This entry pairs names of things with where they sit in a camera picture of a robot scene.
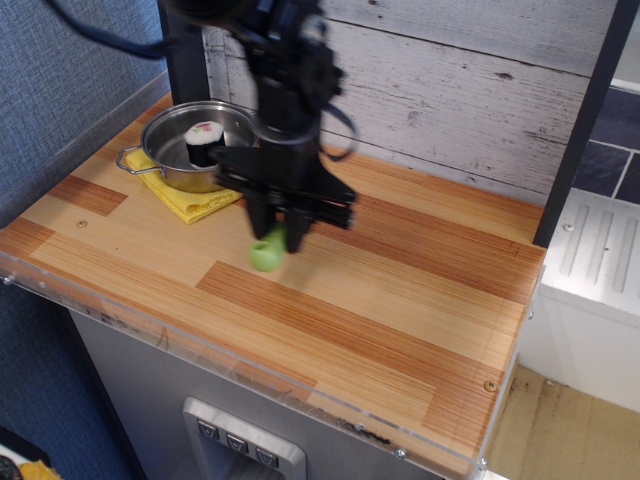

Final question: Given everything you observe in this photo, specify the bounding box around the green handled grey spatula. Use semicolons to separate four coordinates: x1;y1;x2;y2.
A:
248;222;286;272

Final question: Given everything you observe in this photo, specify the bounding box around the clear acrylic table guard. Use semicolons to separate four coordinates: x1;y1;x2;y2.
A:
1;241;543;479

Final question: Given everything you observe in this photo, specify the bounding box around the stainless steel pot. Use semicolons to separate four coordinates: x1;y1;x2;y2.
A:
116;100;257;193

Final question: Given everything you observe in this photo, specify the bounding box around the dark vertical post right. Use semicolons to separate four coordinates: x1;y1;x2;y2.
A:
533;0;639;248

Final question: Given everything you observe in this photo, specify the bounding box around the yellow cloth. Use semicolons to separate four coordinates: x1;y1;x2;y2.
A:
141;171;242;224

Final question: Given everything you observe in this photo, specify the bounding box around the silver dispenser button panel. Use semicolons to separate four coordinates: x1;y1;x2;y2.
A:
183;397;307;479

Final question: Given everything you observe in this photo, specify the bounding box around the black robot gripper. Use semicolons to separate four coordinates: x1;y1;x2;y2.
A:
208;132;357;253

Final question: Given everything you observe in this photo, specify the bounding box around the dark vertical post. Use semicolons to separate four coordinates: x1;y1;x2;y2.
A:
158;1;210;105
533;0;639;248

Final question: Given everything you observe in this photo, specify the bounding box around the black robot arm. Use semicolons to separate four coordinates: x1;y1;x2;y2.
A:
164;1;357;253

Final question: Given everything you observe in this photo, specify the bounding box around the grey toy fridge cabinet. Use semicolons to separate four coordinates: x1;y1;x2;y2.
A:
72;312;478;479

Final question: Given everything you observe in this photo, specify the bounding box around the yellow object bottom left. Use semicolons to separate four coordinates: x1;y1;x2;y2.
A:
18;461;62;480

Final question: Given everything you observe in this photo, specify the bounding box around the white toy sink unit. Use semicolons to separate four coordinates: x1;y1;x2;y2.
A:
518;189;639;411

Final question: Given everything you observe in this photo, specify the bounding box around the dark vertical post left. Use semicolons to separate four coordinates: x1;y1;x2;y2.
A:
158;1;210;105

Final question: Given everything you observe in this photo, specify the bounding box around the toy sushi roll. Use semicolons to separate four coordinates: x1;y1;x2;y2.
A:
184;121;226;169

